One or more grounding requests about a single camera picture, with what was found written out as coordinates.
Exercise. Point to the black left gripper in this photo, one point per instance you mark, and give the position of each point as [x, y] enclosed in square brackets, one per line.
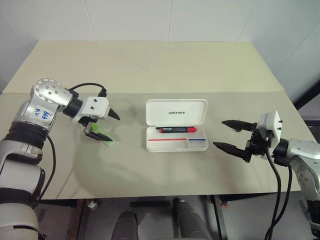
[87, 124]

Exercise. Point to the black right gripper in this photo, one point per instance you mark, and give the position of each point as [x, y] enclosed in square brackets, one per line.
[257, 146]

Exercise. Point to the translucent green marker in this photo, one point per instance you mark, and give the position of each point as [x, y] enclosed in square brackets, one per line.
[108, 143]

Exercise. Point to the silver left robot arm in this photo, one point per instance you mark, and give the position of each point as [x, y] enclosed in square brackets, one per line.
[46, 96]

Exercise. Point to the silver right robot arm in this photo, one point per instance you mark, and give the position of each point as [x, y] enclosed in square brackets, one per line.
[303, 155]

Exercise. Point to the red marker with black cap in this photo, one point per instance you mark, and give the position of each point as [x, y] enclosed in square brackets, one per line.
[183, 129]

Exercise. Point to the white hinged pencil case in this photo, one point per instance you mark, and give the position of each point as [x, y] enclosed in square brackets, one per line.
[176, 125]

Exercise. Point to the large dark rounded shape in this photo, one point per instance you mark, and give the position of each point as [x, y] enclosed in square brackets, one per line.
[188, 220]

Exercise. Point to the brown table leg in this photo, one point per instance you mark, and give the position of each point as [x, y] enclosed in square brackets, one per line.
[76, 217]

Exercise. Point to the small dark rounded shape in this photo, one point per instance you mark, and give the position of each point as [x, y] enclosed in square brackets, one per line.
[125, 225]

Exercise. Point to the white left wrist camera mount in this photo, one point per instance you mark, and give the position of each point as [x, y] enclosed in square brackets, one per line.
[96, 107]

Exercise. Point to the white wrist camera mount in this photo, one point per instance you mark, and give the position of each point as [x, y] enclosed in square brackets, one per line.
[96, 107]
[273, 126]

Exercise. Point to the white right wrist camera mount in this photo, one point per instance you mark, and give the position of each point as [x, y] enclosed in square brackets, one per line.
[273, 126]

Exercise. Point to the black metal table frame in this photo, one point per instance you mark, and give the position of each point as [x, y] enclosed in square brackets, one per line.
[218, 217]

